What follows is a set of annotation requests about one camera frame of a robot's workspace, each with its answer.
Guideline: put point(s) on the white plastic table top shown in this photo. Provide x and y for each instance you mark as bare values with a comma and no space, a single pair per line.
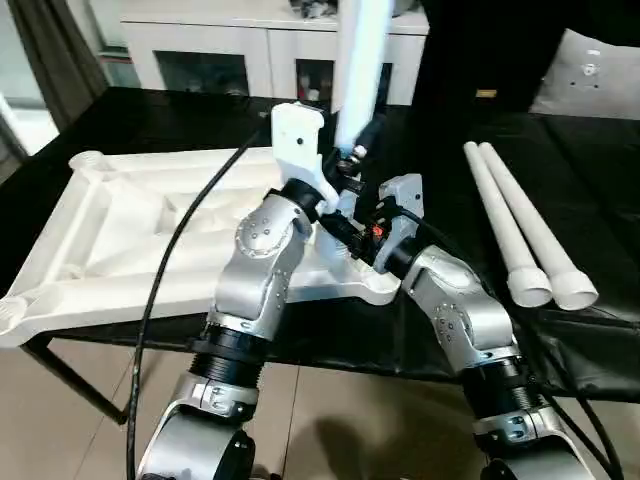
100,240

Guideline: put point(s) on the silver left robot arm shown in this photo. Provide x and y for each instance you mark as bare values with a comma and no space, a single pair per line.
255,280

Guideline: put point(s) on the small white jar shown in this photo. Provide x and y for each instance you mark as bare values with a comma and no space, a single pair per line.
314,95

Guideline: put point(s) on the white sideboard with glass doors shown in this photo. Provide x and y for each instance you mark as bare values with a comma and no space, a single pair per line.
200,35

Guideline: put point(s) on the black work mat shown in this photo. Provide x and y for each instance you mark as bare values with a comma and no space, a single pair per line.
590,200

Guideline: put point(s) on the grey cushion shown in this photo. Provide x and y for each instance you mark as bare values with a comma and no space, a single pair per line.
590,75

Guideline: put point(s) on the grey-brown curtain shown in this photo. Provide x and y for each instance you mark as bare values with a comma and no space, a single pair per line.
55,60

